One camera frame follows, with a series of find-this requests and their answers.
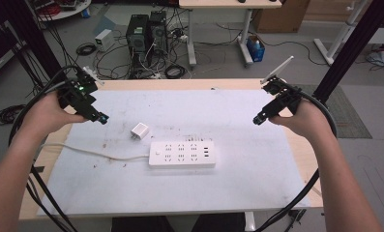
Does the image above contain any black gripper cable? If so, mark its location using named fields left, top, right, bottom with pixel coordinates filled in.
left=8, top=65, right=84, bottom=232
left=252, top=91, right=339, bottom=232

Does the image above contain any white power strip cable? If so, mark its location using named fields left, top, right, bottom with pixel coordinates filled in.
left=39, top=142, right=151, bottom=162

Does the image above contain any wooden table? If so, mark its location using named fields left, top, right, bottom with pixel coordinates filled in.
left=18, top=78, right=325, bottom=222

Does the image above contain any white metal stand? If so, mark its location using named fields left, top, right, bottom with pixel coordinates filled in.
left=312, top=0, right=366, bottom=67

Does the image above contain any coiled black cable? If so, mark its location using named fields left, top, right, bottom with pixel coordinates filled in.
left=75, top=42, right=98, bottom=57
left=0, top=103, right=27, bottom=127
left=163, top=64, right=188, bottom=80

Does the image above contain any person's left hand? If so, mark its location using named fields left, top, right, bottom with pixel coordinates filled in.
left=19, top=91, right=88, bottom=143

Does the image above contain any grey floor mat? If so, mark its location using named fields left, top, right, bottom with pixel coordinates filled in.
left=292, top=83, right=373, bottom=140

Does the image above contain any white table leg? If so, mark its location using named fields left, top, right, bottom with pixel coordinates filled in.
left=244, top=211, right=257, bottom=232

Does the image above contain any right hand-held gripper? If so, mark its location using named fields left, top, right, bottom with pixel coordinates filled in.
left=252, top=55, right=304, bottom=127

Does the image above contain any small black computer tower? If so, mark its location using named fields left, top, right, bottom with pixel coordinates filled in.
left=149, top=10, right=170, bottom=60

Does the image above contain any white table mat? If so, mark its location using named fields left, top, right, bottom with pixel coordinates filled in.
left=37, top=89, right=310, bottom=218

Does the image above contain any person's right hand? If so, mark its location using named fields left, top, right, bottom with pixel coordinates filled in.
left=269, top=99, right=334, bottom=144

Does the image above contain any brown cardboard box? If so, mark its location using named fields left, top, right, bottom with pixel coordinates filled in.
left=252, top=0, right=310, bottom=34

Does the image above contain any large black computer tower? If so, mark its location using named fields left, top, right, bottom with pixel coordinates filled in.
left=125, top=14, right=151, bottom=77

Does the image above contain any white charger adapter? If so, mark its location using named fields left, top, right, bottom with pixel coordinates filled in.
left=130, top=122, right=150, bottom=141

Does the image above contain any white power supply box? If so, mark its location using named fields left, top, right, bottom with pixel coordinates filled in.
left=94, top=28, right=116, bottom=53

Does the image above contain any wooden desk with white legs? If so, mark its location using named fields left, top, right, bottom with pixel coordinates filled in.
left=178, top=0, right=283, bottom=68

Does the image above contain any black metal post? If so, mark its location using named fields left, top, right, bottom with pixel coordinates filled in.
left=312, top=0, right=384, bottom=104
left=0, top=0, right=66, bottom=83

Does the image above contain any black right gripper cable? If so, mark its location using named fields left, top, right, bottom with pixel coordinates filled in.
left=252, top=91, right=339, bottom=232

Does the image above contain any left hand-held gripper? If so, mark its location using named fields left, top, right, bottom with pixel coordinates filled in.
left=56, top=66, right=110, bottom=126

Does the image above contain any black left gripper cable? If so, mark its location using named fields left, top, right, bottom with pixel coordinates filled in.
left=8, top=65, right=84, bottom=232

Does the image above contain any white power strip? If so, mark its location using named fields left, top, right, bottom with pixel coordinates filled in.
left=148, top=140, right=217, bottom=169

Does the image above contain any round white table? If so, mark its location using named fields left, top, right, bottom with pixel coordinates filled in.
left=27, top=0, right=93, bottom=22

